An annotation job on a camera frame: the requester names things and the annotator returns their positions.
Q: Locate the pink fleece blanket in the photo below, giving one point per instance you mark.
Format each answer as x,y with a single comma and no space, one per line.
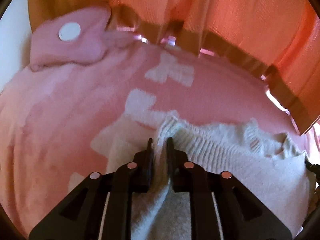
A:
62,123

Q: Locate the pink pillow with white dot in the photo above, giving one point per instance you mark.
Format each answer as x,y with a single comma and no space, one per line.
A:
78,37

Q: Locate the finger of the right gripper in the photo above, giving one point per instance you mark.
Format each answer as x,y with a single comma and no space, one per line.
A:
314,168

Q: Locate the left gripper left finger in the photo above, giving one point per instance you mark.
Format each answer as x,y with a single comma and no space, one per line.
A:
100,206

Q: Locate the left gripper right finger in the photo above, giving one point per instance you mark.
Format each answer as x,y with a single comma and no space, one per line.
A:
221,207

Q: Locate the orange red curtain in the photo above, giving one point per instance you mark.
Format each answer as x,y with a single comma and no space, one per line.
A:
280,32

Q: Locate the wooden bed headboard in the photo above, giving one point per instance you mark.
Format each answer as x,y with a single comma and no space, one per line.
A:
300,98

